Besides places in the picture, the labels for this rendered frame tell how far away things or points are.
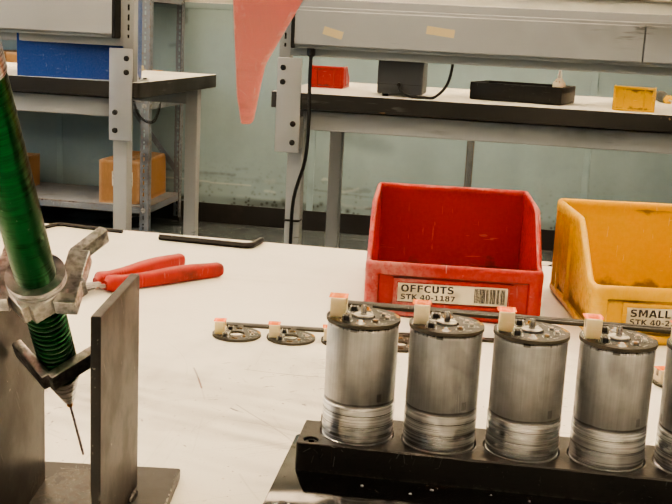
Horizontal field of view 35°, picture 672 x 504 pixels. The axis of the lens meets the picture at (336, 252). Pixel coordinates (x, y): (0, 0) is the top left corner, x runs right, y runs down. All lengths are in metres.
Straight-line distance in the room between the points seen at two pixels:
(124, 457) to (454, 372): 0.11
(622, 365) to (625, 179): 4.40
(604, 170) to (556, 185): 0.21
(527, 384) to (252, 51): 0.14
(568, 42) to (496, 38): 0.17
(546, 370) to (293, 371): 0.18
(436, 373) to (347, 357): 0.03
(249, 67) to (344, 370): 0.11
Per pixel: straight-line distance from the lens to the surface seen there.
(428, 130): 2.65
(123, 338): 0.32
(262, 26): 0.28
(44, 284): 0.29
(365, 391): 0.35
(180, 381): 0.48
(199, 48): 4.91
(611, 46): 2.57
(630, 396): 0.35
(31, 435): 0.35
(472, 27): 2.57
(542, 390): 0.35
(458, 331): 0.35
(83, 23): 2.79
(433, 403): 0.35
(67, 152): 5.18
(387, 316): 0.35
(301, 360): 0.51
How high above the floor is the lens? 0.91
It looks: 12 degrees down
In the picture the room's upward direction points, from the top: 3 degrees clockwise
